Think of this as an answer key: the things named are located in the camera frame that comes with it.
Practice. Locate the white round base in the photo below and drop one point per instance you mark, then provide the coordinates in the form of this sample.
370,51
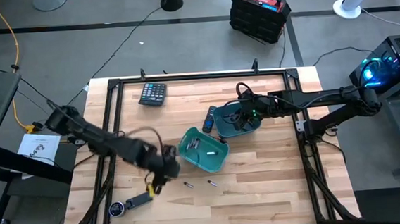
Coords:
50,1

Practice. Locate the black remote control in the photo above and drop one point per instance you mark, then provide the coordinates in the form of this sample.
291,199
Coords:
208,120

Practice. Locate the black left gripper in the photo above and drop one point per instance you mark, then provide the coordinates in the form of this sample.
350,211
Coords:
161,164

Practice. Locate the dark cylindrical battery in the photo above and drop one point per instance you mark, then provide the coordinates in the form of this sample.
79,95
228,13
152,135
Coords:
229,116

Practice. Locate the round black silver-rimmed tin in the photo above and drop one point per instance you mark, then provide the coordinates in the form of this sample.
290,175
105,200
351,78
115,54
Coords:
116,209

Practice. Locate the black rectangular device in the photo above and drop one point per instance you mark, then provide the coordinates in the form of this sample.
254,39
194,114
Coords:
139,200

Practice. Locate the white paper sheet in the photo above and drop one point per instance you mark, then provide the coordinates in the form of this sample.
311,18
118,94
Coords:
41,144

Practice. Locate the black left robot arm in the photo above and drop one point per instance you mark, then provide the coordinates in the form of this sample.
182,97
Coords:
92,133

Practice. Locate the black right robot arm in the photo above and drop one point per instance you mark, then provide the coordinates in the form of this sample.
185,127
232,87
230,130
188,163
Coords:
326,98

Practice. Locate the yellow battery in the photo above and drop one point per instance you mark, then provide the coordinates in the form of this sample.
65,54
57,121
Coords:
151,190

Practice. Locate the black mat yellow-striped edge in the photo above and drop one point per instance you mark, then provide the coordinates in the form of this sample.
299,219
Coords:
383,205

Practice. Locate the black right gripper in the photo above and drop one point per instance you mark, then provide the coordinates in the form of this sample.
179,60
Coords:
256,106

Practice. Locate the black frame clamp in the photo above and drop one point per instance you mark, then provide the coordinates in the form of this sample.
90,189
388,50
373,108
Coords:
255,65
143,74

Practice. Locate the black desk calculator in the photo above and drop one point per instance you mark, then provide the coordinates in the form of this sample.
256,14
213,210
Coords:
153,93

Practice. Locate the black table leg beam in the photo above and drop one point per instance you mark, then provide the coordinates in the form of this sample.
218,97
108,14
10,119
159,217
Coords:
30,164

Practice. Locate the black and red toolbox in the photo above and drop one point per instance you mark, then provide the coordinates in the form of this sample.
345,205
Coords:
259,14

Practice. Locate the dark teal plastic bin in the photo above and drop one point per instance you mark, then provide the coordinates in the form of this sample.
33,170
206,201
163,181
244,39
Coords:
222,124

